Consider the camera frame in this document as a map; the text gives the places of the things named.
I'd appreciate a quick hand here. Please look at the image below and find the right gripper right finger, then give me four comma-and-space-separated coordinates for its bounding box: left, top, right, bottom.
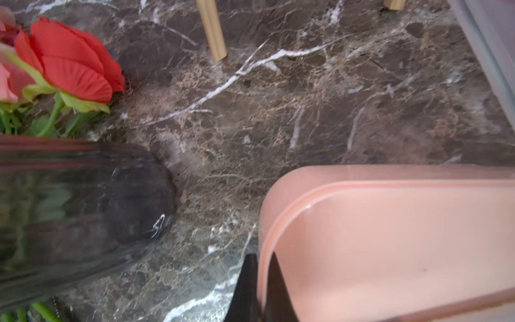
264, 253, 299, 322

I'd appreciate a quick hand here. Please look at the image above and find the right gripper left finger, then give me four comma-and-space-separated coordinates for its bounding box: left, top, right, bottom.
224, 254, 260, 322

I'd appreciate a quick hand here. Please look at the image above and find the pink plastic tray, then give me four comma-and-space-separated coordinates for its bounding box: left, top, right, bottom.
257, 165, 514, 321

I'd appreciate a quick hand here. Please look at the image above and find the dark red vase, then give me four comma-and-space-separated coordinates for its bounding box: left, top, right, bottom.
1, 135, 177, 313

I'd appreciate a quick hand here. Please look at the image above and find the red rose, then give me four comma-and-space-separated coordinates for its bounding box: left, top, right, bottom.
6, 17, 126, 137

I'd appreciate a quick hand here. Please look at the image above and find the pink rose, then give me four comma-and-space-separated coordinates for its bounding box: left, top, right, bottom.
1, 6, 34, 135

